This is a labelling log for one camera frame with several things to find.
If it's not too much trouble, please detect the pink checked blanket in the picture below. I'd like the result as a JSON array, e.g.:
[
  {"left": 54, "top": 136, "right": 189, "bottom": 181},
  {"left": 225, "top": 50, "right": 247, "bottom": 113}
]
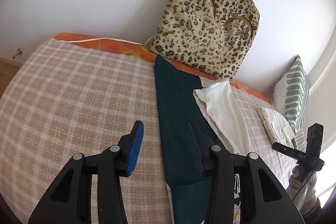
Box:
[{"left": 0, "top": 38, "right": 302, "bottom": 224}]

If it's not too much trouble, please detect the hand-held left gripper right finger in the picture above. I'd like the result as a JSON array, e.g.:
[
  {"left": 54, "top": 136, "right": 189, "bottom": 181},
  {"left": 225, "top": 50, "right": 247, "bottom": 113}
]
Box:
[{"left": 188, "top": 120, "right": 305, "bottom": 224}]

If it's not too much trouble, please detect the orange floral bed sheet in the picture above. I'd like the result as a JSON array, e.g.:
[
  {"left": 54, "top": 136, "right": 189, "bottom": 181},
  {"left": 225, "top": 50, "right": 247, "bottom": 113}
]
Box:
[{"left": 54, "top": 32, "right": 271, "bottom": 104}]

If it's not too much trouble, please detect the crumpled white shirt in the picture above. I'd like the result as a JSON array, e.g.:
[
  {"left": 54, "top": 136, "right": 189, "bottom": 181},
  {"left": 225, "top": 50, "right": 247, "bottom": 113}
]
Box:
[{"left": 257, "top": 106, "right": 296, "bottom": 143}]

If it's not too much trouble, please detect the white cable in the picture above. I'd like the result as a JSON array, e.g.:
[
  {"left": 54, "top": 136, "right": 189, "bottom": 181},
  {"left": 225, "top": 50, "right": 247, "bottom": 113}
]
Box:
[{"left": 58, "top": 34, "right": 158, "bottom": 47}]

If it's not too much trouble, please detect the wooden cabinet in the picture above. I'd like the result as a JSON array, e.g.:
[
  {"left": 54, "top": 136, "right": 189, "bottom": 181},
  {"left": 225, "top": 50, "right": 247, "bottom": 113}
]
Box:
[{"left": 0, "top": 56, "right": 25, "bottom": 98}]

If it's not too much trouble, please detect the person's right hand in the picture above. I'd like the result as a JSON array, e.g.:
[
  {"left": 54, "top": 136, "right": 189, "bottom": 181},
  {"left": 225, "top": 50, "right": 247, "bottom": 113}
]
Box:
[{"left": 289, "top": 166, "right": 305, "bottom": 188}]

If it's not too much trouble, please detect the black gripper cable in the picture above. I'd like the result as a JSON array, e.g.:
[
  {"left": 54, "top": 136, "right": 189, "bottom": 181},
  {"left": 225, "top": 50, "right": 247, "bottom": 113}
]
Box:
[{"left": 293, "top": 172, "right": 315, "bottom": 199}]

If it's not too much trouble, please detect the cream and teal printed t-shirt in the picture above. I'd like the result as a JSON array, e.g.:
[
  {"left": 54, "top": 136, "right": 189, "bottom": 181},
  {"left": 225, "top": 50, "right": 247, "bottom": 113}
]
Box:
[{"left": 154, "top": 54, "right": 254, "bottom": 224}]

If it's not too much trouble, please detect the leopard print cushion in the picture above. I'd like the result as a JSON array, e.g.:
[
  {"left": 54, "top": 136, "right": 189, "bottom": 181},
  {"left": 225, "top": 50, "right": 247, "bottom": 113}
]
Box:
[{"left": 150, "top": 0, "right": 260, "bottom": 81}]

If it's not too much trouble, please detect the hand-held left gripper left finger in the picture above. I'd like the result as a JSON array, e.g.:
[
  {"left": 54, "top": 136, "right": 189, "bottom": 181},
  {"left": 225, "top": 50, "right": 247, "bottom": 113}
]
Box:
[{"left": 28, "top": 120, "right": 145, "bottom": 224}]

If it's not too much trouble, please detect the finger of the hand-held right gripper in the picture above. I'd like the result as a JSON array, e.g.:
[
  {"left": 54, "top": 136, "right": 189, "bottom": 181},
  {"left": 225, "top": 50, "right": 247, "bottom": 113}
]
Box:
[{"left": 272, "top": 142, "right": 298, "bottom": 157}]

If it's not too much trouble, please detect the green striped white cushion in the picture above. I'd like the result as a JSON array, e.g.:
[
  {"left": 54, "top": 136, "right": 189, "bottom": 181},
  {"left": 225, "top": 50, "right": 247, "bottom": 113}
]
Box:
[{"left": 273, "top": 55, "right": 310, "bottom": 148}]

